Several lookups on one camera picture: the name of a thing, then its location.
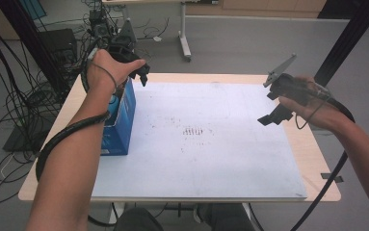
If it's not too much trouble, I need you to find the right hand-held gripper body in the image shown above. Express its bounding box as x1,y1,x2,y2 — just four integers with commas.
262,53,317,107

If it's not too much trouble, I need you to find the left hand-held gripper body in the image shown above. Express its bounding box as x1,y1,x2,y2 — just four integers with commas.
107,18,141,64

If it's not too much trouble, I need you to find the blue cardboard box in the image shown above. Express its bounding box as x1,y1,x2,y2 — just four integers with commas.
99,76,138,157

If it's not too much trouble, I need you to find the person's left hand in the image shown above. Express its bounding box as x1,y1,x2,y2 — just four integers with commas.
87,49,147,94

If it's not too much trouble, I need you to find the person's right hand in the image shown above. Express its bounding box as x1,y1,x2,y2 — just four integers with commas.
277,76,354,136

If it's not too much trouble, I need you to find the black computer tower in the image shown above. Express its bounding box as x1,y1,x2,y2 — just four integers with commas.
89,9,113,43

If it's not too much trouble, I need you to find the black case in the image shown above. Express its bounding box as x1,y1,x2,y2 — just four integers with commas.
39,28,79,65

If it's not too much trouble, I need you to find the black tape strip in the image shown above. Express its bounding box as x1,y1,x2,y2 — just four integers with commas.
320,172,345,184

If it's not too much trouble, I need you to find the white paper sheet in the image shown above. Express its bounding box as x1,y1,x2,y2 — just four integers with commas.
91,81,307,200

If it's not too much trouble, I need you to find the wooden cabinet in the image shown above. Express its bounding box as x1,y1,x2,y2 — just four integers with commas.
185,0,328,19

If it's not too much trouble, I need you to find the teal panel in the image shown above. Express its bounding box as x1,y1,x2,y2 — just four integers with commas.
27,0,48,21

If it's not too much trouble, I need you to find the person's right leg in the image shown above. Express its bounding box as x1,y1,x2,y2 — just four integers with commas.
196,202,257,231

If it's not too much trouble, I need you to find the person's leg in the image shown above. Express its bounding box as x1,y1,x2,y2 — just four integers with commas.
113,207,166,231
196,202,257,231

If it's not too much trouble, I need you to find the white table leg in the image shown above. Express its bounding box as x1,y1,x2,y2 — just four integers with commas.
109,201,126,223

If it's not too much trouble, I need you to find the person's left leg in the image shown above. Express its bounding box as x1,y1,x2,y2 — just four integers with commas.
113,207,166,231

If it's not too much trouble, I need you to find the left gripper thin wire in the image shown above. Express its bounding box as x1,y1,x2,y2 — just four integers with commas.
90,62,119,94

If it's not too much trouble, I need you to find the white desk frame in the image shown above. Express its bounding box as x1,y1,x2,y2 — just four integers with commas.
101,0,220,63

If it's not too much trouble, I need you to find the right gripper black corrugated cable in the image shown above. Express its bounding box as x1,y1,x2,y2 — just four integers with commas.
288,80,356,231

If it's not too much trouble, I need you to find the gripper black corrugated cable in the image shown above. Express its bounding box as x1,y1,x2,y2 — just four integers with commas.
288,80,356,231
35,47,117,227

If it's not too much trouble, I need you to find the black metal frame post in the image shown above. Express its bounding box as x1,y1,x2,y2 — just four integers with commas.
313,0,369,89

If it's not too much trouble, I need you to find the dark slanted post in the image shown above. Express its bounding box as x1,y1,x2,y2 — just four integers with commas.
0,0,73,97

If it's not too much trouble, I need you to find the left gripper black corrugated cable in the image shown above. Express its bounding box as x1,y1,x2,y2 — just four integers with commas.
35,47,117,227

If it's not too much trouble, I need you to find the tangle of black floor cables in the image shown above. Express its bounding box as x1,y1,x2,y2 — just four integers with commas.
0,0,173,207

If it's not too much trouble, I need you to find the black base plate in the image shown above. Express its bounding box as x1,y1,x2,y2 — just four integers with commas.
2,122,46,154

